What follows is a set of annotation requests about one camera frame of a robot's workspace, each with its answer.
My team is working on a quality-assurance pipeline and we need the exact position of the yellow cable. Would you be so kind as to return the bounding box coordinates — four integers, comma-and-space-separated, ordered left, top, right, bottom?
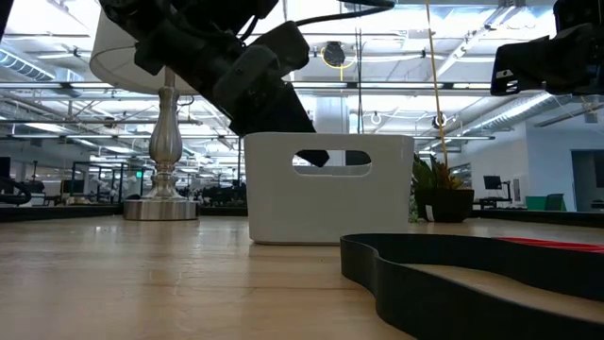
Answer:
424, 0, 449, 166

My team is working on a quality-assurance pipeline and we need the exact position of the black ceiling cord reel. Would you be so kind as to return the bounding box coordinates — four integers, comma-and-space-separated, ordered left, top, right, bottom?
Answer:
322, 41, 348, 68

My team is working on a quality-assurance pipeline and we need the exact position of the potted plant in black pot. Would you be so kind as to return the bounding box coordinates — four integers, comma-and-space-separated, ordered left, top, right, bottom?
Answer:
411, 153, 476, 224

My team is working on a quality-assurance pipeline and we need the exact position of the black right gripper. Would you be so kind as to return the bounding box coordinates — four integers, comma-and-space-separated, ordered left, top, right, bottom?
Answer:
490, 18, 604, 97

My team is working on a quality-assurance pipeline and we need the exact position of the silver lamp with white shade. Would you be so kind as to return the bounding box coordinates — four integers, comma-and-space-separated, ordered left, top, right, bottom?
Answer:
89, 8, 200, 222

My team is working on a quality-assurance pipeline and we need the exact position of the black rubber band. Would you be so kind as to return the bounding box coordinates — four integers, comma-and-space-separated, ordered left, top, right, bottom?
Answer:
339, 233, 604, 340

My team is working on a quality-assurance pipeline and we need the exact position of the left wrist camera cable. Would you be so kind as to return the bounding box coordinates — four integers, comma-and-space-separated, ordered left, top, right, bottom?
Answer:
240, 0, 396, 43

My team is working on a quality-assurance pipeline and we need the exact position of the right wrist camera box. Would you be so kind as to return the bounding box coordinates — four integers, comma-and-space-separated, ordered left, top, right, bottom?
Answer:
552, 0, 604, 32

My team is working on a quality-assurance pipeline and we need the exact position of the black curved hose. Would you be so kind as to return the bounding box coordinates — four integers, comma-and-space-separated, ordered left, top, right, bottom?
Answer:
0, 177, 33, 207

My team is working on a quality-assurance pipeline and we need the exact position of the white plastic bin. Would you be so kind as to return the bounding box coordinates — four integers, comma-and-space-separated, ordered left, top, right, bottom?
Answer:
243, 132, 416, 246

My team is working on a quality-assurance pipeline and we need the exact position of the green chair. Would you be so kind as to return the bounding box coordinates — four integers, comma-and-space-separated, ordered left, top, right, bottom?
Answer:
525, 193, 567, 213

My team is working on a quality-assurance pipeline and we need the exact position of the black aluminium table frame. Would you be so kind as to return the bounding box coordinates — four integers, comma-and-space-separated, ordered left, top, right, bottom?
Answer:
0, 203, 604, 229

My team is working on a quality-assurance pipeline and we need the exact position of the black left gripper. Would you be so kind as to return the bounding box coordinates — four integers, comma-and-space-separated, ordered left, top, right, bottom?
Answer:
197, 44, 330, 168

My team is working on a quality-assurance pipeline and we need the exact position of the red rubber band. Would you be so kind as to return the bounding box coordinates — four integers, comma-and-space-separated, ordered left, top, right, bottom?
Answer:
490, 236, 604, 255

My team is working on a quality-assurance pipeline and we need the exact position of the black background stand frame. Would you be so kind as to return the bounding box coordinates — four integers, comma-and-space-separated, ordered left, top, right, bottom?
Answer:
235, 135, 244, 190

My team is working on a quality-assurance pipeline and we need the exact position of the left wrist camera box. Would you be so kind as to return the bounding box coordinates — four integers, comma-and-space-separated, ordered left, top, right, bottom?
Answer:
249, 21, 311, 79

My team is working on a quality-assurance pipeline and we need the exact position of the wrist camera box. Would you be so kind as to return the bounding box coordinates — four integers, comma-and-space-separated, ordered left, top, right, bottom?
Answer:
552, 0, 604, 32
249, 21, 311, 79

